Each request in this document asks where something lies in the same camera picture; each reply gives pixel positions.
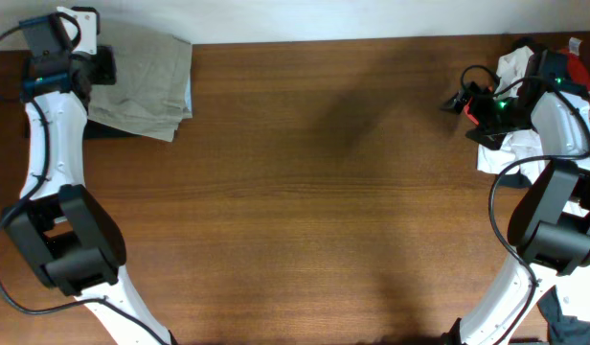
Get khaki green shorts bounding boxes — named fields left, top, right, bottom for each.
left=89, top=20, right=193, bottom=142

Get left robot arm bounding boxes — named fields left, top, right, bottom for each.
left=0, top=46, right=175, bottom=344

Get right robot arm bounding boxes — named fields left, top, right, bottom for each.
left=441, top=77, right=590, bottom=344

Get folded black garment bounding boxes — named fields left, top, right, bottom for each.
left=24, top=45, right=143, bottom=141

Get white printed t-shirt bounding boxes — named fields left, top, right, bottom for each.
left=477, top=47, right=542, bottom=174

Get red lettered garment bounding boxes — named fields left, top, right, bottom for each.
left=560, top=37, right=590, bottom=124

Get dark grey garment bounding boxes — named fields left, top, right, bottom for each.
left=537, top=287, right=590, bottom=345

